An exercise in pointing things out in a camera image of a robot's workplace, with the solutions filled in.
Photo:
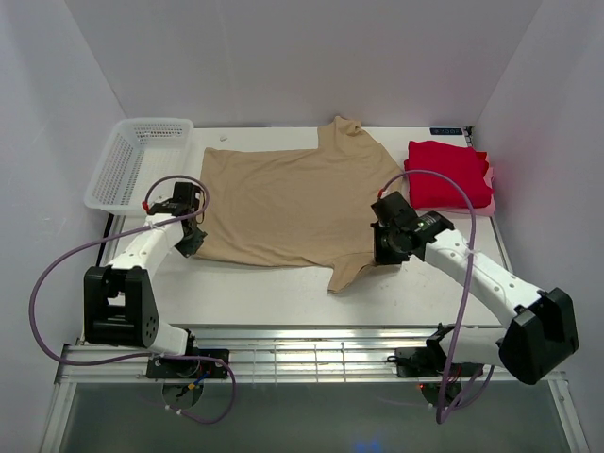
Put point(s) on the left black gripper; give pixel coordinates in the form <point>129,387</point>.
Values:
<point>192,246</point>

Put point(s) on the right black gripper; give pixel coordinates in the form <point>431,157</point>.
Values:
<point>379,256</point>

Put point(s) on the beige t shirt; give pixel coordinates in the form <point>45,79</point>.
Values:
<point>298,208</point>

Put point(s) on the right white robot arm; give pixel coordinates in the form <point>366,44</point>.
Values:
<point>537,330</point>

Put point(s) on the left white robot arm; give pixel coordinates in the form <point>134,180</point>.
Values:
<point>119,304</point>

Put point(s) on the red folded t shirt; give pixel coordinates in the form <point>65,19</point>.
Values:
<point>465,166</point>

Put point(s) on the white plastic mesh basket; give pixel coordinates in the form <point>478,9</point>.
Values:
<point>137,153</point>

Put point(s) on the aluminium rail frame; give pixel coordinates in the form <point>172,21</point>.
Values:
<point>273,356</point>

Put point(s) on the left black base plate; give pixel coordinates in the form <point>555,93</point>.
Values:
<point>206,363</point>

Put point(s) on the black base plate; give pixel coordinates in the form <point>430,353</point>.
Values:
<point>415,362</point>
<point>206,363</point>

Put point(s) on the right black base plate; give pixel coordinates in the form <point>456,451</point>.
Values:
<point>415,362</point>

